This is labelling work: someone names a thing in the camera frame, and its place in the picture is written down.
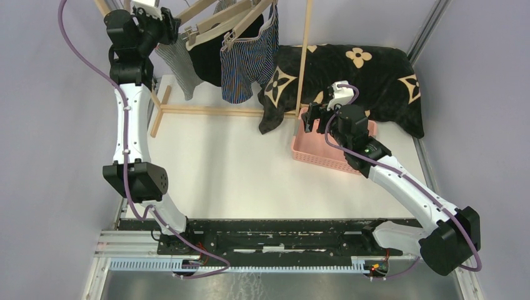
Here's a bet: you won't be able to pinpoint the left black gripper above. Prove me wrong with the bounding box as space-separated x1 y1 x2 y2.
132 1 181 56

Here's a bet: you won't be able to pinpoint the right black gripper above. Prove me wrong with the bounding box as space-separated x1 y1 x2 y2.
301 100 351 151

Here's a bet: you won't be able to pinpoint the grey striped underwear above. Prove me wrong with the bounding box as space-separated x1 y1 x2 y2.
155 34 203 101

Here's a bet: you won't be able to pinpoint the beige clip hanger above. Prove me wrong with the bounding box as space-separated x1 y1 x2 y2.
183 1 254 45
221 0 277 51
174 0 216 24

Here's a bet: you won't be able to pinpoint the black underwear beige waistband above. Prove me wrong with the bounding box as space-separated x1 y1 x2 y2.
186 14 264 87

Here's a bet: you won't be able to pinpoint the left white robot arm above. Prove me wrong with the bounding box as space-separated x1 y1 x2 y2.
102 2 197 254

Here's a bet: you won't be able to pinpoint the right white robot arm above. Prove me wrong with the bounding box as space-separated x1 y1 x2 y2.
301 103 483 276

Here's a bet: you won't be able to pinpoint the pink plastic basket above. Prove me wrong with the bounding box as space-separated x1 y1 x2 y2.
291 106 377 176

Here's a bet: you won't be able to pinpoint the black floral blanket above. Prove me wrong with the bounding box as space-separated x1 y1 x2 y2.
258 44 424 139

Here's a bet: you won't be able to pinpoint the wooden clothes rack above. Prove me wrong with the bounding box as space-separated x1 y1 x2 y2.
94 0 314 138

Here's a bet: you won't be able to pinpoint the navy striped boxer shorts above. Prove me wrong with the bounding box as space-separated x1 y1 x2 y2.
219 4 279 104

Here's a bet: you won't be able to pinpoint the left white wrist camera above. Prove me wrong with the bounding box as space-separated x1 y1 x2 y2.
131 0 163 20

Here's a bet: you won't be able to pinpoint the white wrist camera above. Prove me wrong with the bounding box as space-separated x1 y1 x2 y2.
327 81 355 111
131 0 163 20

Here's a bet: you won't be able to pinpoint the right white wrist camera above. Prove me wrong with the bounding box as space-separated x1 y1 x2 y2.
327 81 355 111

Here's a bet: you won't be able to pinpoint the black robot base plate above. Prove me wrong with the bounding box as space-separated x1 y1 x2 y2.
116 218 404 278

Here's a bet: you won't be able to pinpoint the aluminium frame rail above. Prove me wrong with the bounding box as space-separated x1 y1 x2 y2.
407 0 451 64

